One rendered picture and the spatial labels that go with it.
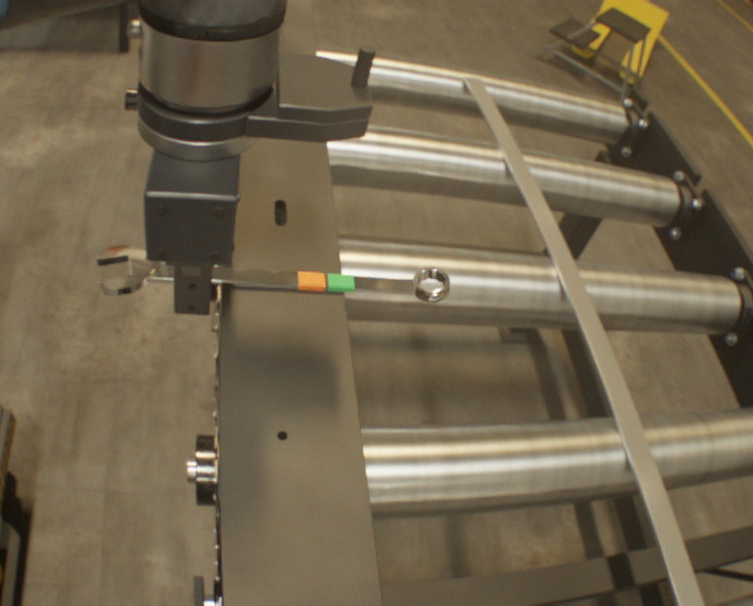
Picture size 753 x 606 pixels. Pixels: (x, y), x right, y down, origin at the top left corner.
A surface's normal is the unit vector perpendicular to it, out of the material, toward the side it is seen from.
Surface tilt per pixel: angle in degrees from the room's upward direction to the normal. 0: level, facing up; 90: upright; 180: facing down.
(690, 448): 20
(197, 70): 90
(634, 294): 31
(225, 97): 90
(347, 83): 0
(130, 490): 0
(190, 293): 90
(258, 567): 0
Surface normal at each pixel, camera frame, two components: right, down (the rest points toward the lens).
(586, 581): 0.22, -0.63
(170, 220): 0.11, 0.77
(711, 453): 0.24, -0.14
